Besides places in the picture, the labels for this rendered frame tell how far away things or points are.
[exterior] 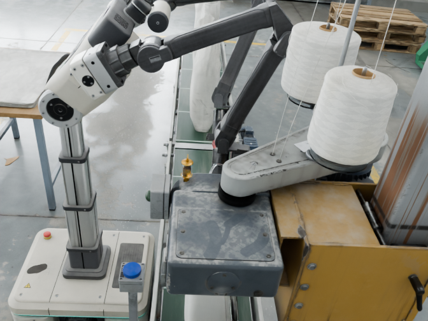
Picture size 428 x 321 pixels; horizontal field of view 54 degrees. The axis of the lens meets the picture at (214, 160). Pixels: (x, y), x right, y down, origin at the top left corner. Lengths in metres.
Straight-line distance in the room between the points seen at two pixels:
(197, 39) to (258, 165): 0.43
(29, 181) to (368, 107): 2.81
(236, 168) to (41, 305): 1.46
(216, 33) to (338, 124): 0.54
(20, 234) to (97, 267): 0.82
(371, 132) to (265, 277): 0.35
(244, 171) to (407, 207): 0.36
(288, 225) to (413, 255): 0.28
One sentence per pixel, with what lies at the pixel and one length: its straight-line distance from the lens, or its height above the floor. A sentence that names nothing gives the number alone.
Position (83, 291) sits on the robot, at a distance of 2.20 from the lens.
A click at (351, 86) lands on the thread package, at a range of 0.78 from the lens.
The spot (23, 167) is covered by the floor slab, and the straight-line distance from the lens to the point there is 3.47.
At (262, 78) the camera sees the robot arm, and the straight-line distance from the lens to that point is 1.27.
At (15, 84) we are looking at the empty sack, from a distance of 2.87.
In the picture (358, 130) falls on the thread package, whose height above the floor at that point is 1.61.
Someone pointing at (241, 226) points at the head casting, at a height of 1.34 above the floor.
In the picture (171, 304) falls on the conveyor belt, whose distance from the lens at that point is 1.97.
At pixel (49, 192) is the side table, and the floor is 0.16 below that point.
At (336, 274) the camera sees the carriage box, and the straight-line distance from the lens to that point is 1.02.
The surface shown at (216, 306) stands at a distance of 1.59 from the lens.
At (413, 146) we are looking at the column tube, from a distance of 0.96.
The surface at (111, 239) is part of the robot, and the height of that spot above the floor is 0.26.
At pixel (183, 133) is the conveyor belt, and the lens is 3.05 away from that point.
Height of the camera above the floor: 1.97
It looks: 35 degrees down
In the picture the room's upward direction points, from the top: 6 degrees clockwise
